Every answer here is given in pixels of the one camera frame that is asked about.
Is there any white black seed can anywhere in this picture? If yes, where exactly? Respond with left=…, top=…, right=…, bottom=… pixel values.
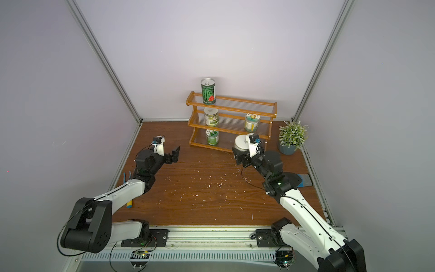
left=234, top=134, right=250, bottom=151

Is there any yellow green lidded seed jar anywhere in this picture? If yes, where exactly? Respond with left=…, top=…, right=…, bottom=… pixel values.
left=244, top=113, right=261, bottom=132

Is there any white green seed can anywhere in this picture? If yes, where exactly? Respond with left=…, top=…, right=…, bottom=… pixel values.
left=204, top=107, right=219, bottom=127

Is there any watermelon seed can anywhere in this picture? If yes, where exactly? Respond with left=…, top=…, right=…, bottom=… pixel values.
left=201, top=78, right=216, bottom=105

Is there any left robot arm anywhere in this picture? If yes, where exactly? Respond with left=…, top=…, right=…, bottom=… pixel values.
left=57, top=147, right=180, bottom=253

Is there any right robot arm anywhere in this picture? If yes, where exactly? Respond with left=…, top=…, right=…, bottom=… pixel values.
left=232, top=148, right=367, bottom=272

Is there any green seed can bottom left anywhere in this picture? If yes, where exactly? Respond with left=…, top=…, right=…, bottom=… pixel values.
left=206, top=129, right=219, bottom=146

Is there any wooden three-tier shelf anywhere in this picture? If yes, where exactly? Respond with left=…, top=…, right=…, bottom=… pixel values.
left=186, top=91, right=278, bottom=152

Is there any potted green plant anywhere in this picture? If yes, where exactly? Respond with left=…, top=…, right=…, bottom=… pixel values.
left=278, top=121, right=308, bottom=155

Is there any left controller board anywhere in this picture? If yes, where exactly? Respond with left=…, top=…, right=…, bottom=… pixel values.
left=130, top=250, right=151, bottom=272

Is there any controller board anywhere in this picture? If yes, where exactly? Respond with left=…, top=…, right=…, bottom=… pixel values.
left=274, top=250, right=295, bottom=269
left=130, top=250, right=151, bottom=272

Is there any right controller board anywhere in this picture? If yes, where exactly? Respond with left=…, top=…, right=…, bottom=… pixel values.
left=274, top=250, right=295, bottom=269

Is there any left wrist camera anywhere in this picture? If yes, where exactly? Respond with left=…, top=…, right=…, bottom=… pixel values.
left=151, top=136, right=165, bottom=156

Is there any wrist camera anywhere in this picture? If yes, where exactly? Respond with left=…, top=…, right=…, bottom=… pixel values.
left=151, top=136, right=165, bottom=156
left=246, top=133, right=261, bottom=158

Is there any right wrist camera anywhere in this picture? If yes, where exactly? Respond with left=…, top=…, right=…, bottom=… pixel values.
left=246, top=133, right=261, bottom=158

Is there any blue garden fork yellow handle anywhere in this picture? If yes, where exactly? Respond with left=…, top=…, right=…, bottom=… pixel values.
left=123, top=171, right=133, bottom=209

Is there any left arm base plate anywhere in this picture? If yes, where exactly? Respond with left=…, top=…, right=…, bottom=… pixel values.
left=121, top=228, right=169, bottom=248

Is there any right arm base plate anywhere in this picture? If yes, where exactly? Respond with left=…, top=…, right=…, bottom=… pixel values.
left=250, top=229, right=285, bottom=248

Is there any aluminium rail frame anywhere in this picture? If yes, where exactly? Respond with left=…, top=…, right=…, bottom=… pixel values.
left=64, top=226, right=317, bottom=272

